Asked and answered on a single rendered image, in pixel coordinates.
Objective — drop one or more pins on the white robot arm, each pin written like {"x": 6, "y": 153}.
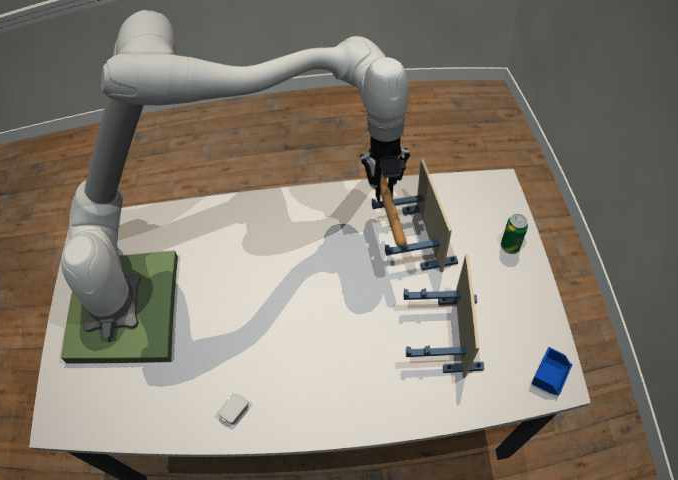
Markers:
{"x": 144, "y": 71}

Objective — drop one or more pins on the green drink can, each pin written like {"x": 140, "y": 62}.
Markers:
{"x": 514, "y": 233}

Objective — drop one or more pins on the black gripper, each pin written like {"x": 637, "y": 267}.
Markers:
{"x": 383, "y": 148}

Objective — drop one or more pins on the blue plastic bin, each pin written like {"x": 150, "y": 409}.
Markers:
{"x": 553, "y": 369}

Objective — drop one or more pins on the grey lidded plastic container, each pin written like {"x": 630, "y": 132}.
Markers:
{"x": 233, "y": 408}

